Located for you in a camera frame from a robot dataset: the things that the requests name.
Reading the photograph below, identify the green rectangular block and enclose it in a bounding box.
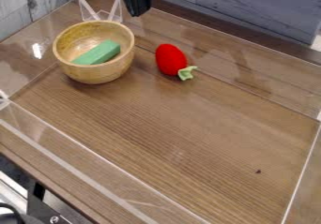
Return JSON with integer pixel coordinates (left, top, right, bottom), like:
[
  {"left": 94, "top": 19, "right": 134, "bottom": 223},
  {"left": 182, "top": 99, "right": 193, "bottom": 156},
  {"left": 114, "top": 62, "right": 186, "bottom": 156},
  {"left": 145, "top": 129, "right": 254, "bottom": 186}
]
[{"left": 71, "top": 39, "right": 121, "bottom": 65}]

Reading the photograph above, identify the black metal table bracket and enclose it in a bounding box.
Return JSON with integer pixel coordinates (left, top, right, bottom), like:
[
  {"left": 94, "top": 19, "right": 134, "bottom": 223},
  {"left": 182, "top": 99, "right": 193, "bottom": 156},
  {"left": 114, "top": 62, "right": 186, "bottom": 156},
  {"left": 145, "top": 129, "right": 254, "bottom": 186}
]
[{"left": 27, "top": 181, "right": 72, "bottom": 224}]

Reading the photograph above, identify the grey blue sofa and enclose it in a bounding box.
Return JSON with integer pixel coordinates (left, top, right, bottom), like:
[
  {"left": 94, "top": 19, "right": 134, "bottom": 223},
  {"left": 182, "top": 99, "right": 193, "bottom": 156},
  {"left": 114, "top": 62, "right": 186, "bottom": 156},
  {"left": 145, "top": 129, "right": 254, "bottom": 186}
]
[{"left": 166, "top": 0, "right": 321, "bottom": 45}]

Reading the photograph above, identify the light brown wooden bowl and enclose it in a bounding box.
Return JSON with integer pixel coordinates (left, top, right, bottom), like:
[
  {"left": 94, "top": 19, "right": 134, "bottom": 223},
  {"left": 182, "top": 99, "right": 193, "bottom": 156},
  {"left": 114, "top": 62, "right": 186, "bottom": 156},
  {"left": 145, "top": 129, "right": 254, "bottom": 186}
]
[{"left": 52, "top": 21, "right": 135, "bottom": 84}]

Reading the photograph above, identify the red felt strawberry toy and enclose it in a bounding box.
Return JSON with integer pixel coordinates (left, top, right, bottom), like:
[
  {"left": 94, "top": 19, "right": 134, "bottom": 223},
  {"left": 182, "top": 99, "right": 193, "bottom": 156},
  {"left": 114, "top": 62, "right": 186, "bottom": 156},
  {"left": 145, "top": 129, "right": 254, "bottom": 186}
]
[{"left": 155, "top": 43, "right": 197, "bottom": 81}]

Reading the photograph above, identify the black cable bottom left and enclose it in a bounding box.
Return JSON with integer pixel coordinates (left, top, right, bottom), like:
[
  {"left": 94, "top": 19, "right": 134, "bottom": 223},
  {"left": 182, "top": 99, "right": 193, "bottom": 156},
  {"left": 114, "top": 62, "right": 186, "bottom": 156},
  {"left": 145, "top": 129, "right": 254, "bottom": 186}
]
[{"left": 0, "top": 202, "right": 23, "bottom": 224}]

